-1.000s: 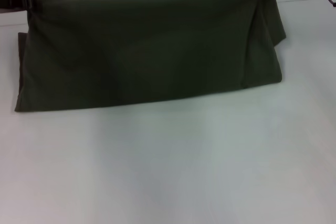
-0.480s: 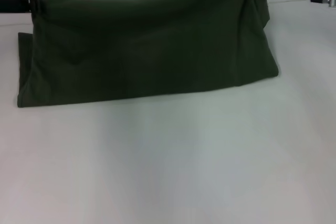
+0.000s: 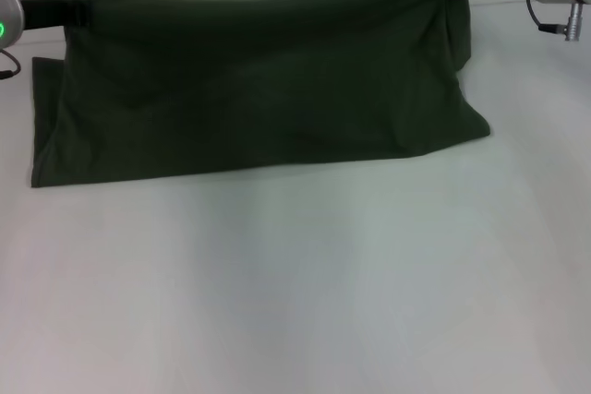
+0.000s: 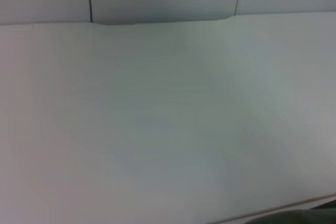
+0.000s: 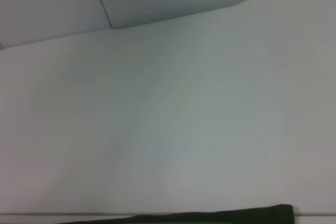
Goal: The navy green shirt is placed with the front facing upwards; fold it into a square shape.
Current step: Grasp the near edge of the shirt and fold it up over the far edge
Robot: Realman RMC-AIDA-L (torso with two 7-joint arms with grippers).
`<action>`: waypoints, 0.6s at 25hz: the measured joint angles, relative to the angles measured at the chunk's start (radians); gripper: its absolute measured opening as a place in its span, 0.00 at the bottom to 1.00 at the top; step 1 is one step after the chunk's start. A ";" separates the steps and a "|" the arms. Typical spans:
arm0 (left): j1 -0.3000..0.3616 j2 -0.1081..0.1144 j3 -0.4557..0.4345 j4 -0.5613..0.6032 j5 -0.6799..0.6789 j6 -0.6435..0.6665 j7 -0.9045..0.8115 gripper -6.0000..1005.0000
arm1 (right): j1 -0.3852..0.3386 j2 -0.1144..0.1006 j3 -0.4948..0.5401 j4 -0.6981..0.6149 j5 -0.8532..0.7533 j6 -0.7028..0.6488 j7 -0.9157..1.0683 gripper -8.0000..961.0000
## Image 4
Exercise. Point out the dark green FREE T-shirt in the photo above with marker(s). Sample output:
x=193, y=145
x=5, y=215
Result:
x=302, y=218

